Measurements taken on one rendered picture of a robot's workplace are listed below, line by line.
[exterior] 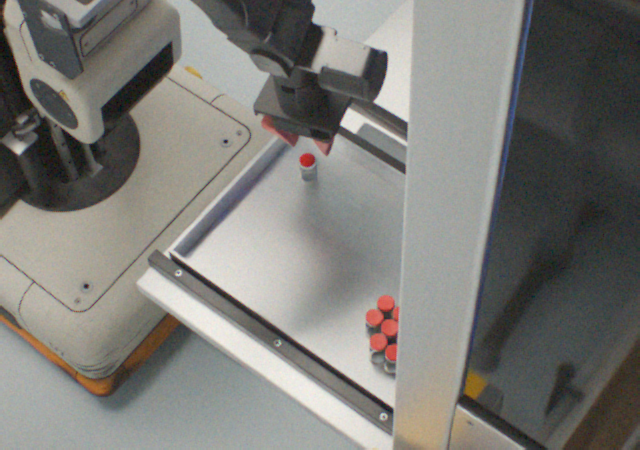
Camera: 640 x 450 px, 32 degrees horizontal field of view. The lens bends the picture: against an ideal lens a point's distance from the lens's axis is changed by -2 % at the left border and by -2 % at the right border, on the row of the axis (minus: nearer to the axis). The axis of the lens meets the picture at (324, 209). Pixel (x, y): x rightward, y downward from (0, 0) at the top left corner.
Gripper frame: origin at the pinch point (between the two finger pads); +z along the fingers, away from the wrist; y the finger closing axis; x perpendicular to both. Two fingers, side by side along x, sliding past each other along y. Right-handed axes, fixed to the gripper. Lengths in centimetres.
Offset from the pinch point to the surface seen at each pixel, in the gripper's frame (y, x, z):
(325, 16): -47, 95, 98
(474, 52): 30, -32, -67
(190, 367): -37, 0, 96
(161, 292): -12.3, -20.9, 9.2
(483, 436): 33, -35, -18
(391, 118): 5.2, 12.4, 8.8
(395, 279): 13.7, -8.8, 10.7
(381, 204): 8.3, 0.6, 10.6
